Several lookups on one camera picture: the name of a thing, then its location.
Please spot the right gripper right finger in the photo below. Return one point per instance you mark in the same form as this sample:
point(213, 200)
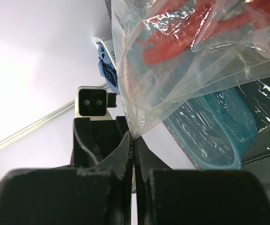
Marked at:
point(196, 197)

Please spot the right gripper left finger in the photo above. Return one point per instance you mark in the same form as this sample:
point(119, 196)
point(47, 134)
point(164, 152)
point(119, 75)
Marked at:
point(100, 195)

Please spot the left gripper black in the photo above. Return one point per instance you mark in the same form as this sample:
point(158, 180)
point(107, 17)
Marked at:
point(94, 140)

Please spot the clear zip top bag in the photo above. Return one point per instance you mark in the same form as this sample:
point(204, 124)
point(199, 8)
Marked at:
point(151, 93)

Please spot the red fake lobster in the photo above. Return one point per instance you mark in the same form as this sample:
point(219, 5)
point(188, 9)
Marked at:
point(178, 35)

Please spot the blue patterned cloth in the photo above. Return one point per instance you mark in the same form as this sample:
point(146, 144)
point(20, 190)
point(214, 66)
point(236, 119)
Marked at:
point(107, 69)

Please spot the blue plastic container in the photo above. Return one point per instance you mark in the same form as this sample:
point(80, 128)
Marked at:
point(214, 130)

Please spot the white plastic basket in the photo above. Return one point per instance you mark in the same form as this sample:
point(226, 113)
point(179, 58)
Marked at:
point(108, 46)

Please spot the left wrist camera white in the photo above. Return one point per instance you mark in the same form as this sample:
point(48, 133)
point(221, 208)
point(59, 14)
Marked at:
point(93, 102)

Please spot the aluminium frame rail front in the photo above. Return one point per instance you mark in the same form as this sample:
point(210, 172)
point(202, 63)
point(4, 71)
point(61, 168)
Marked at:
point(36, 125)

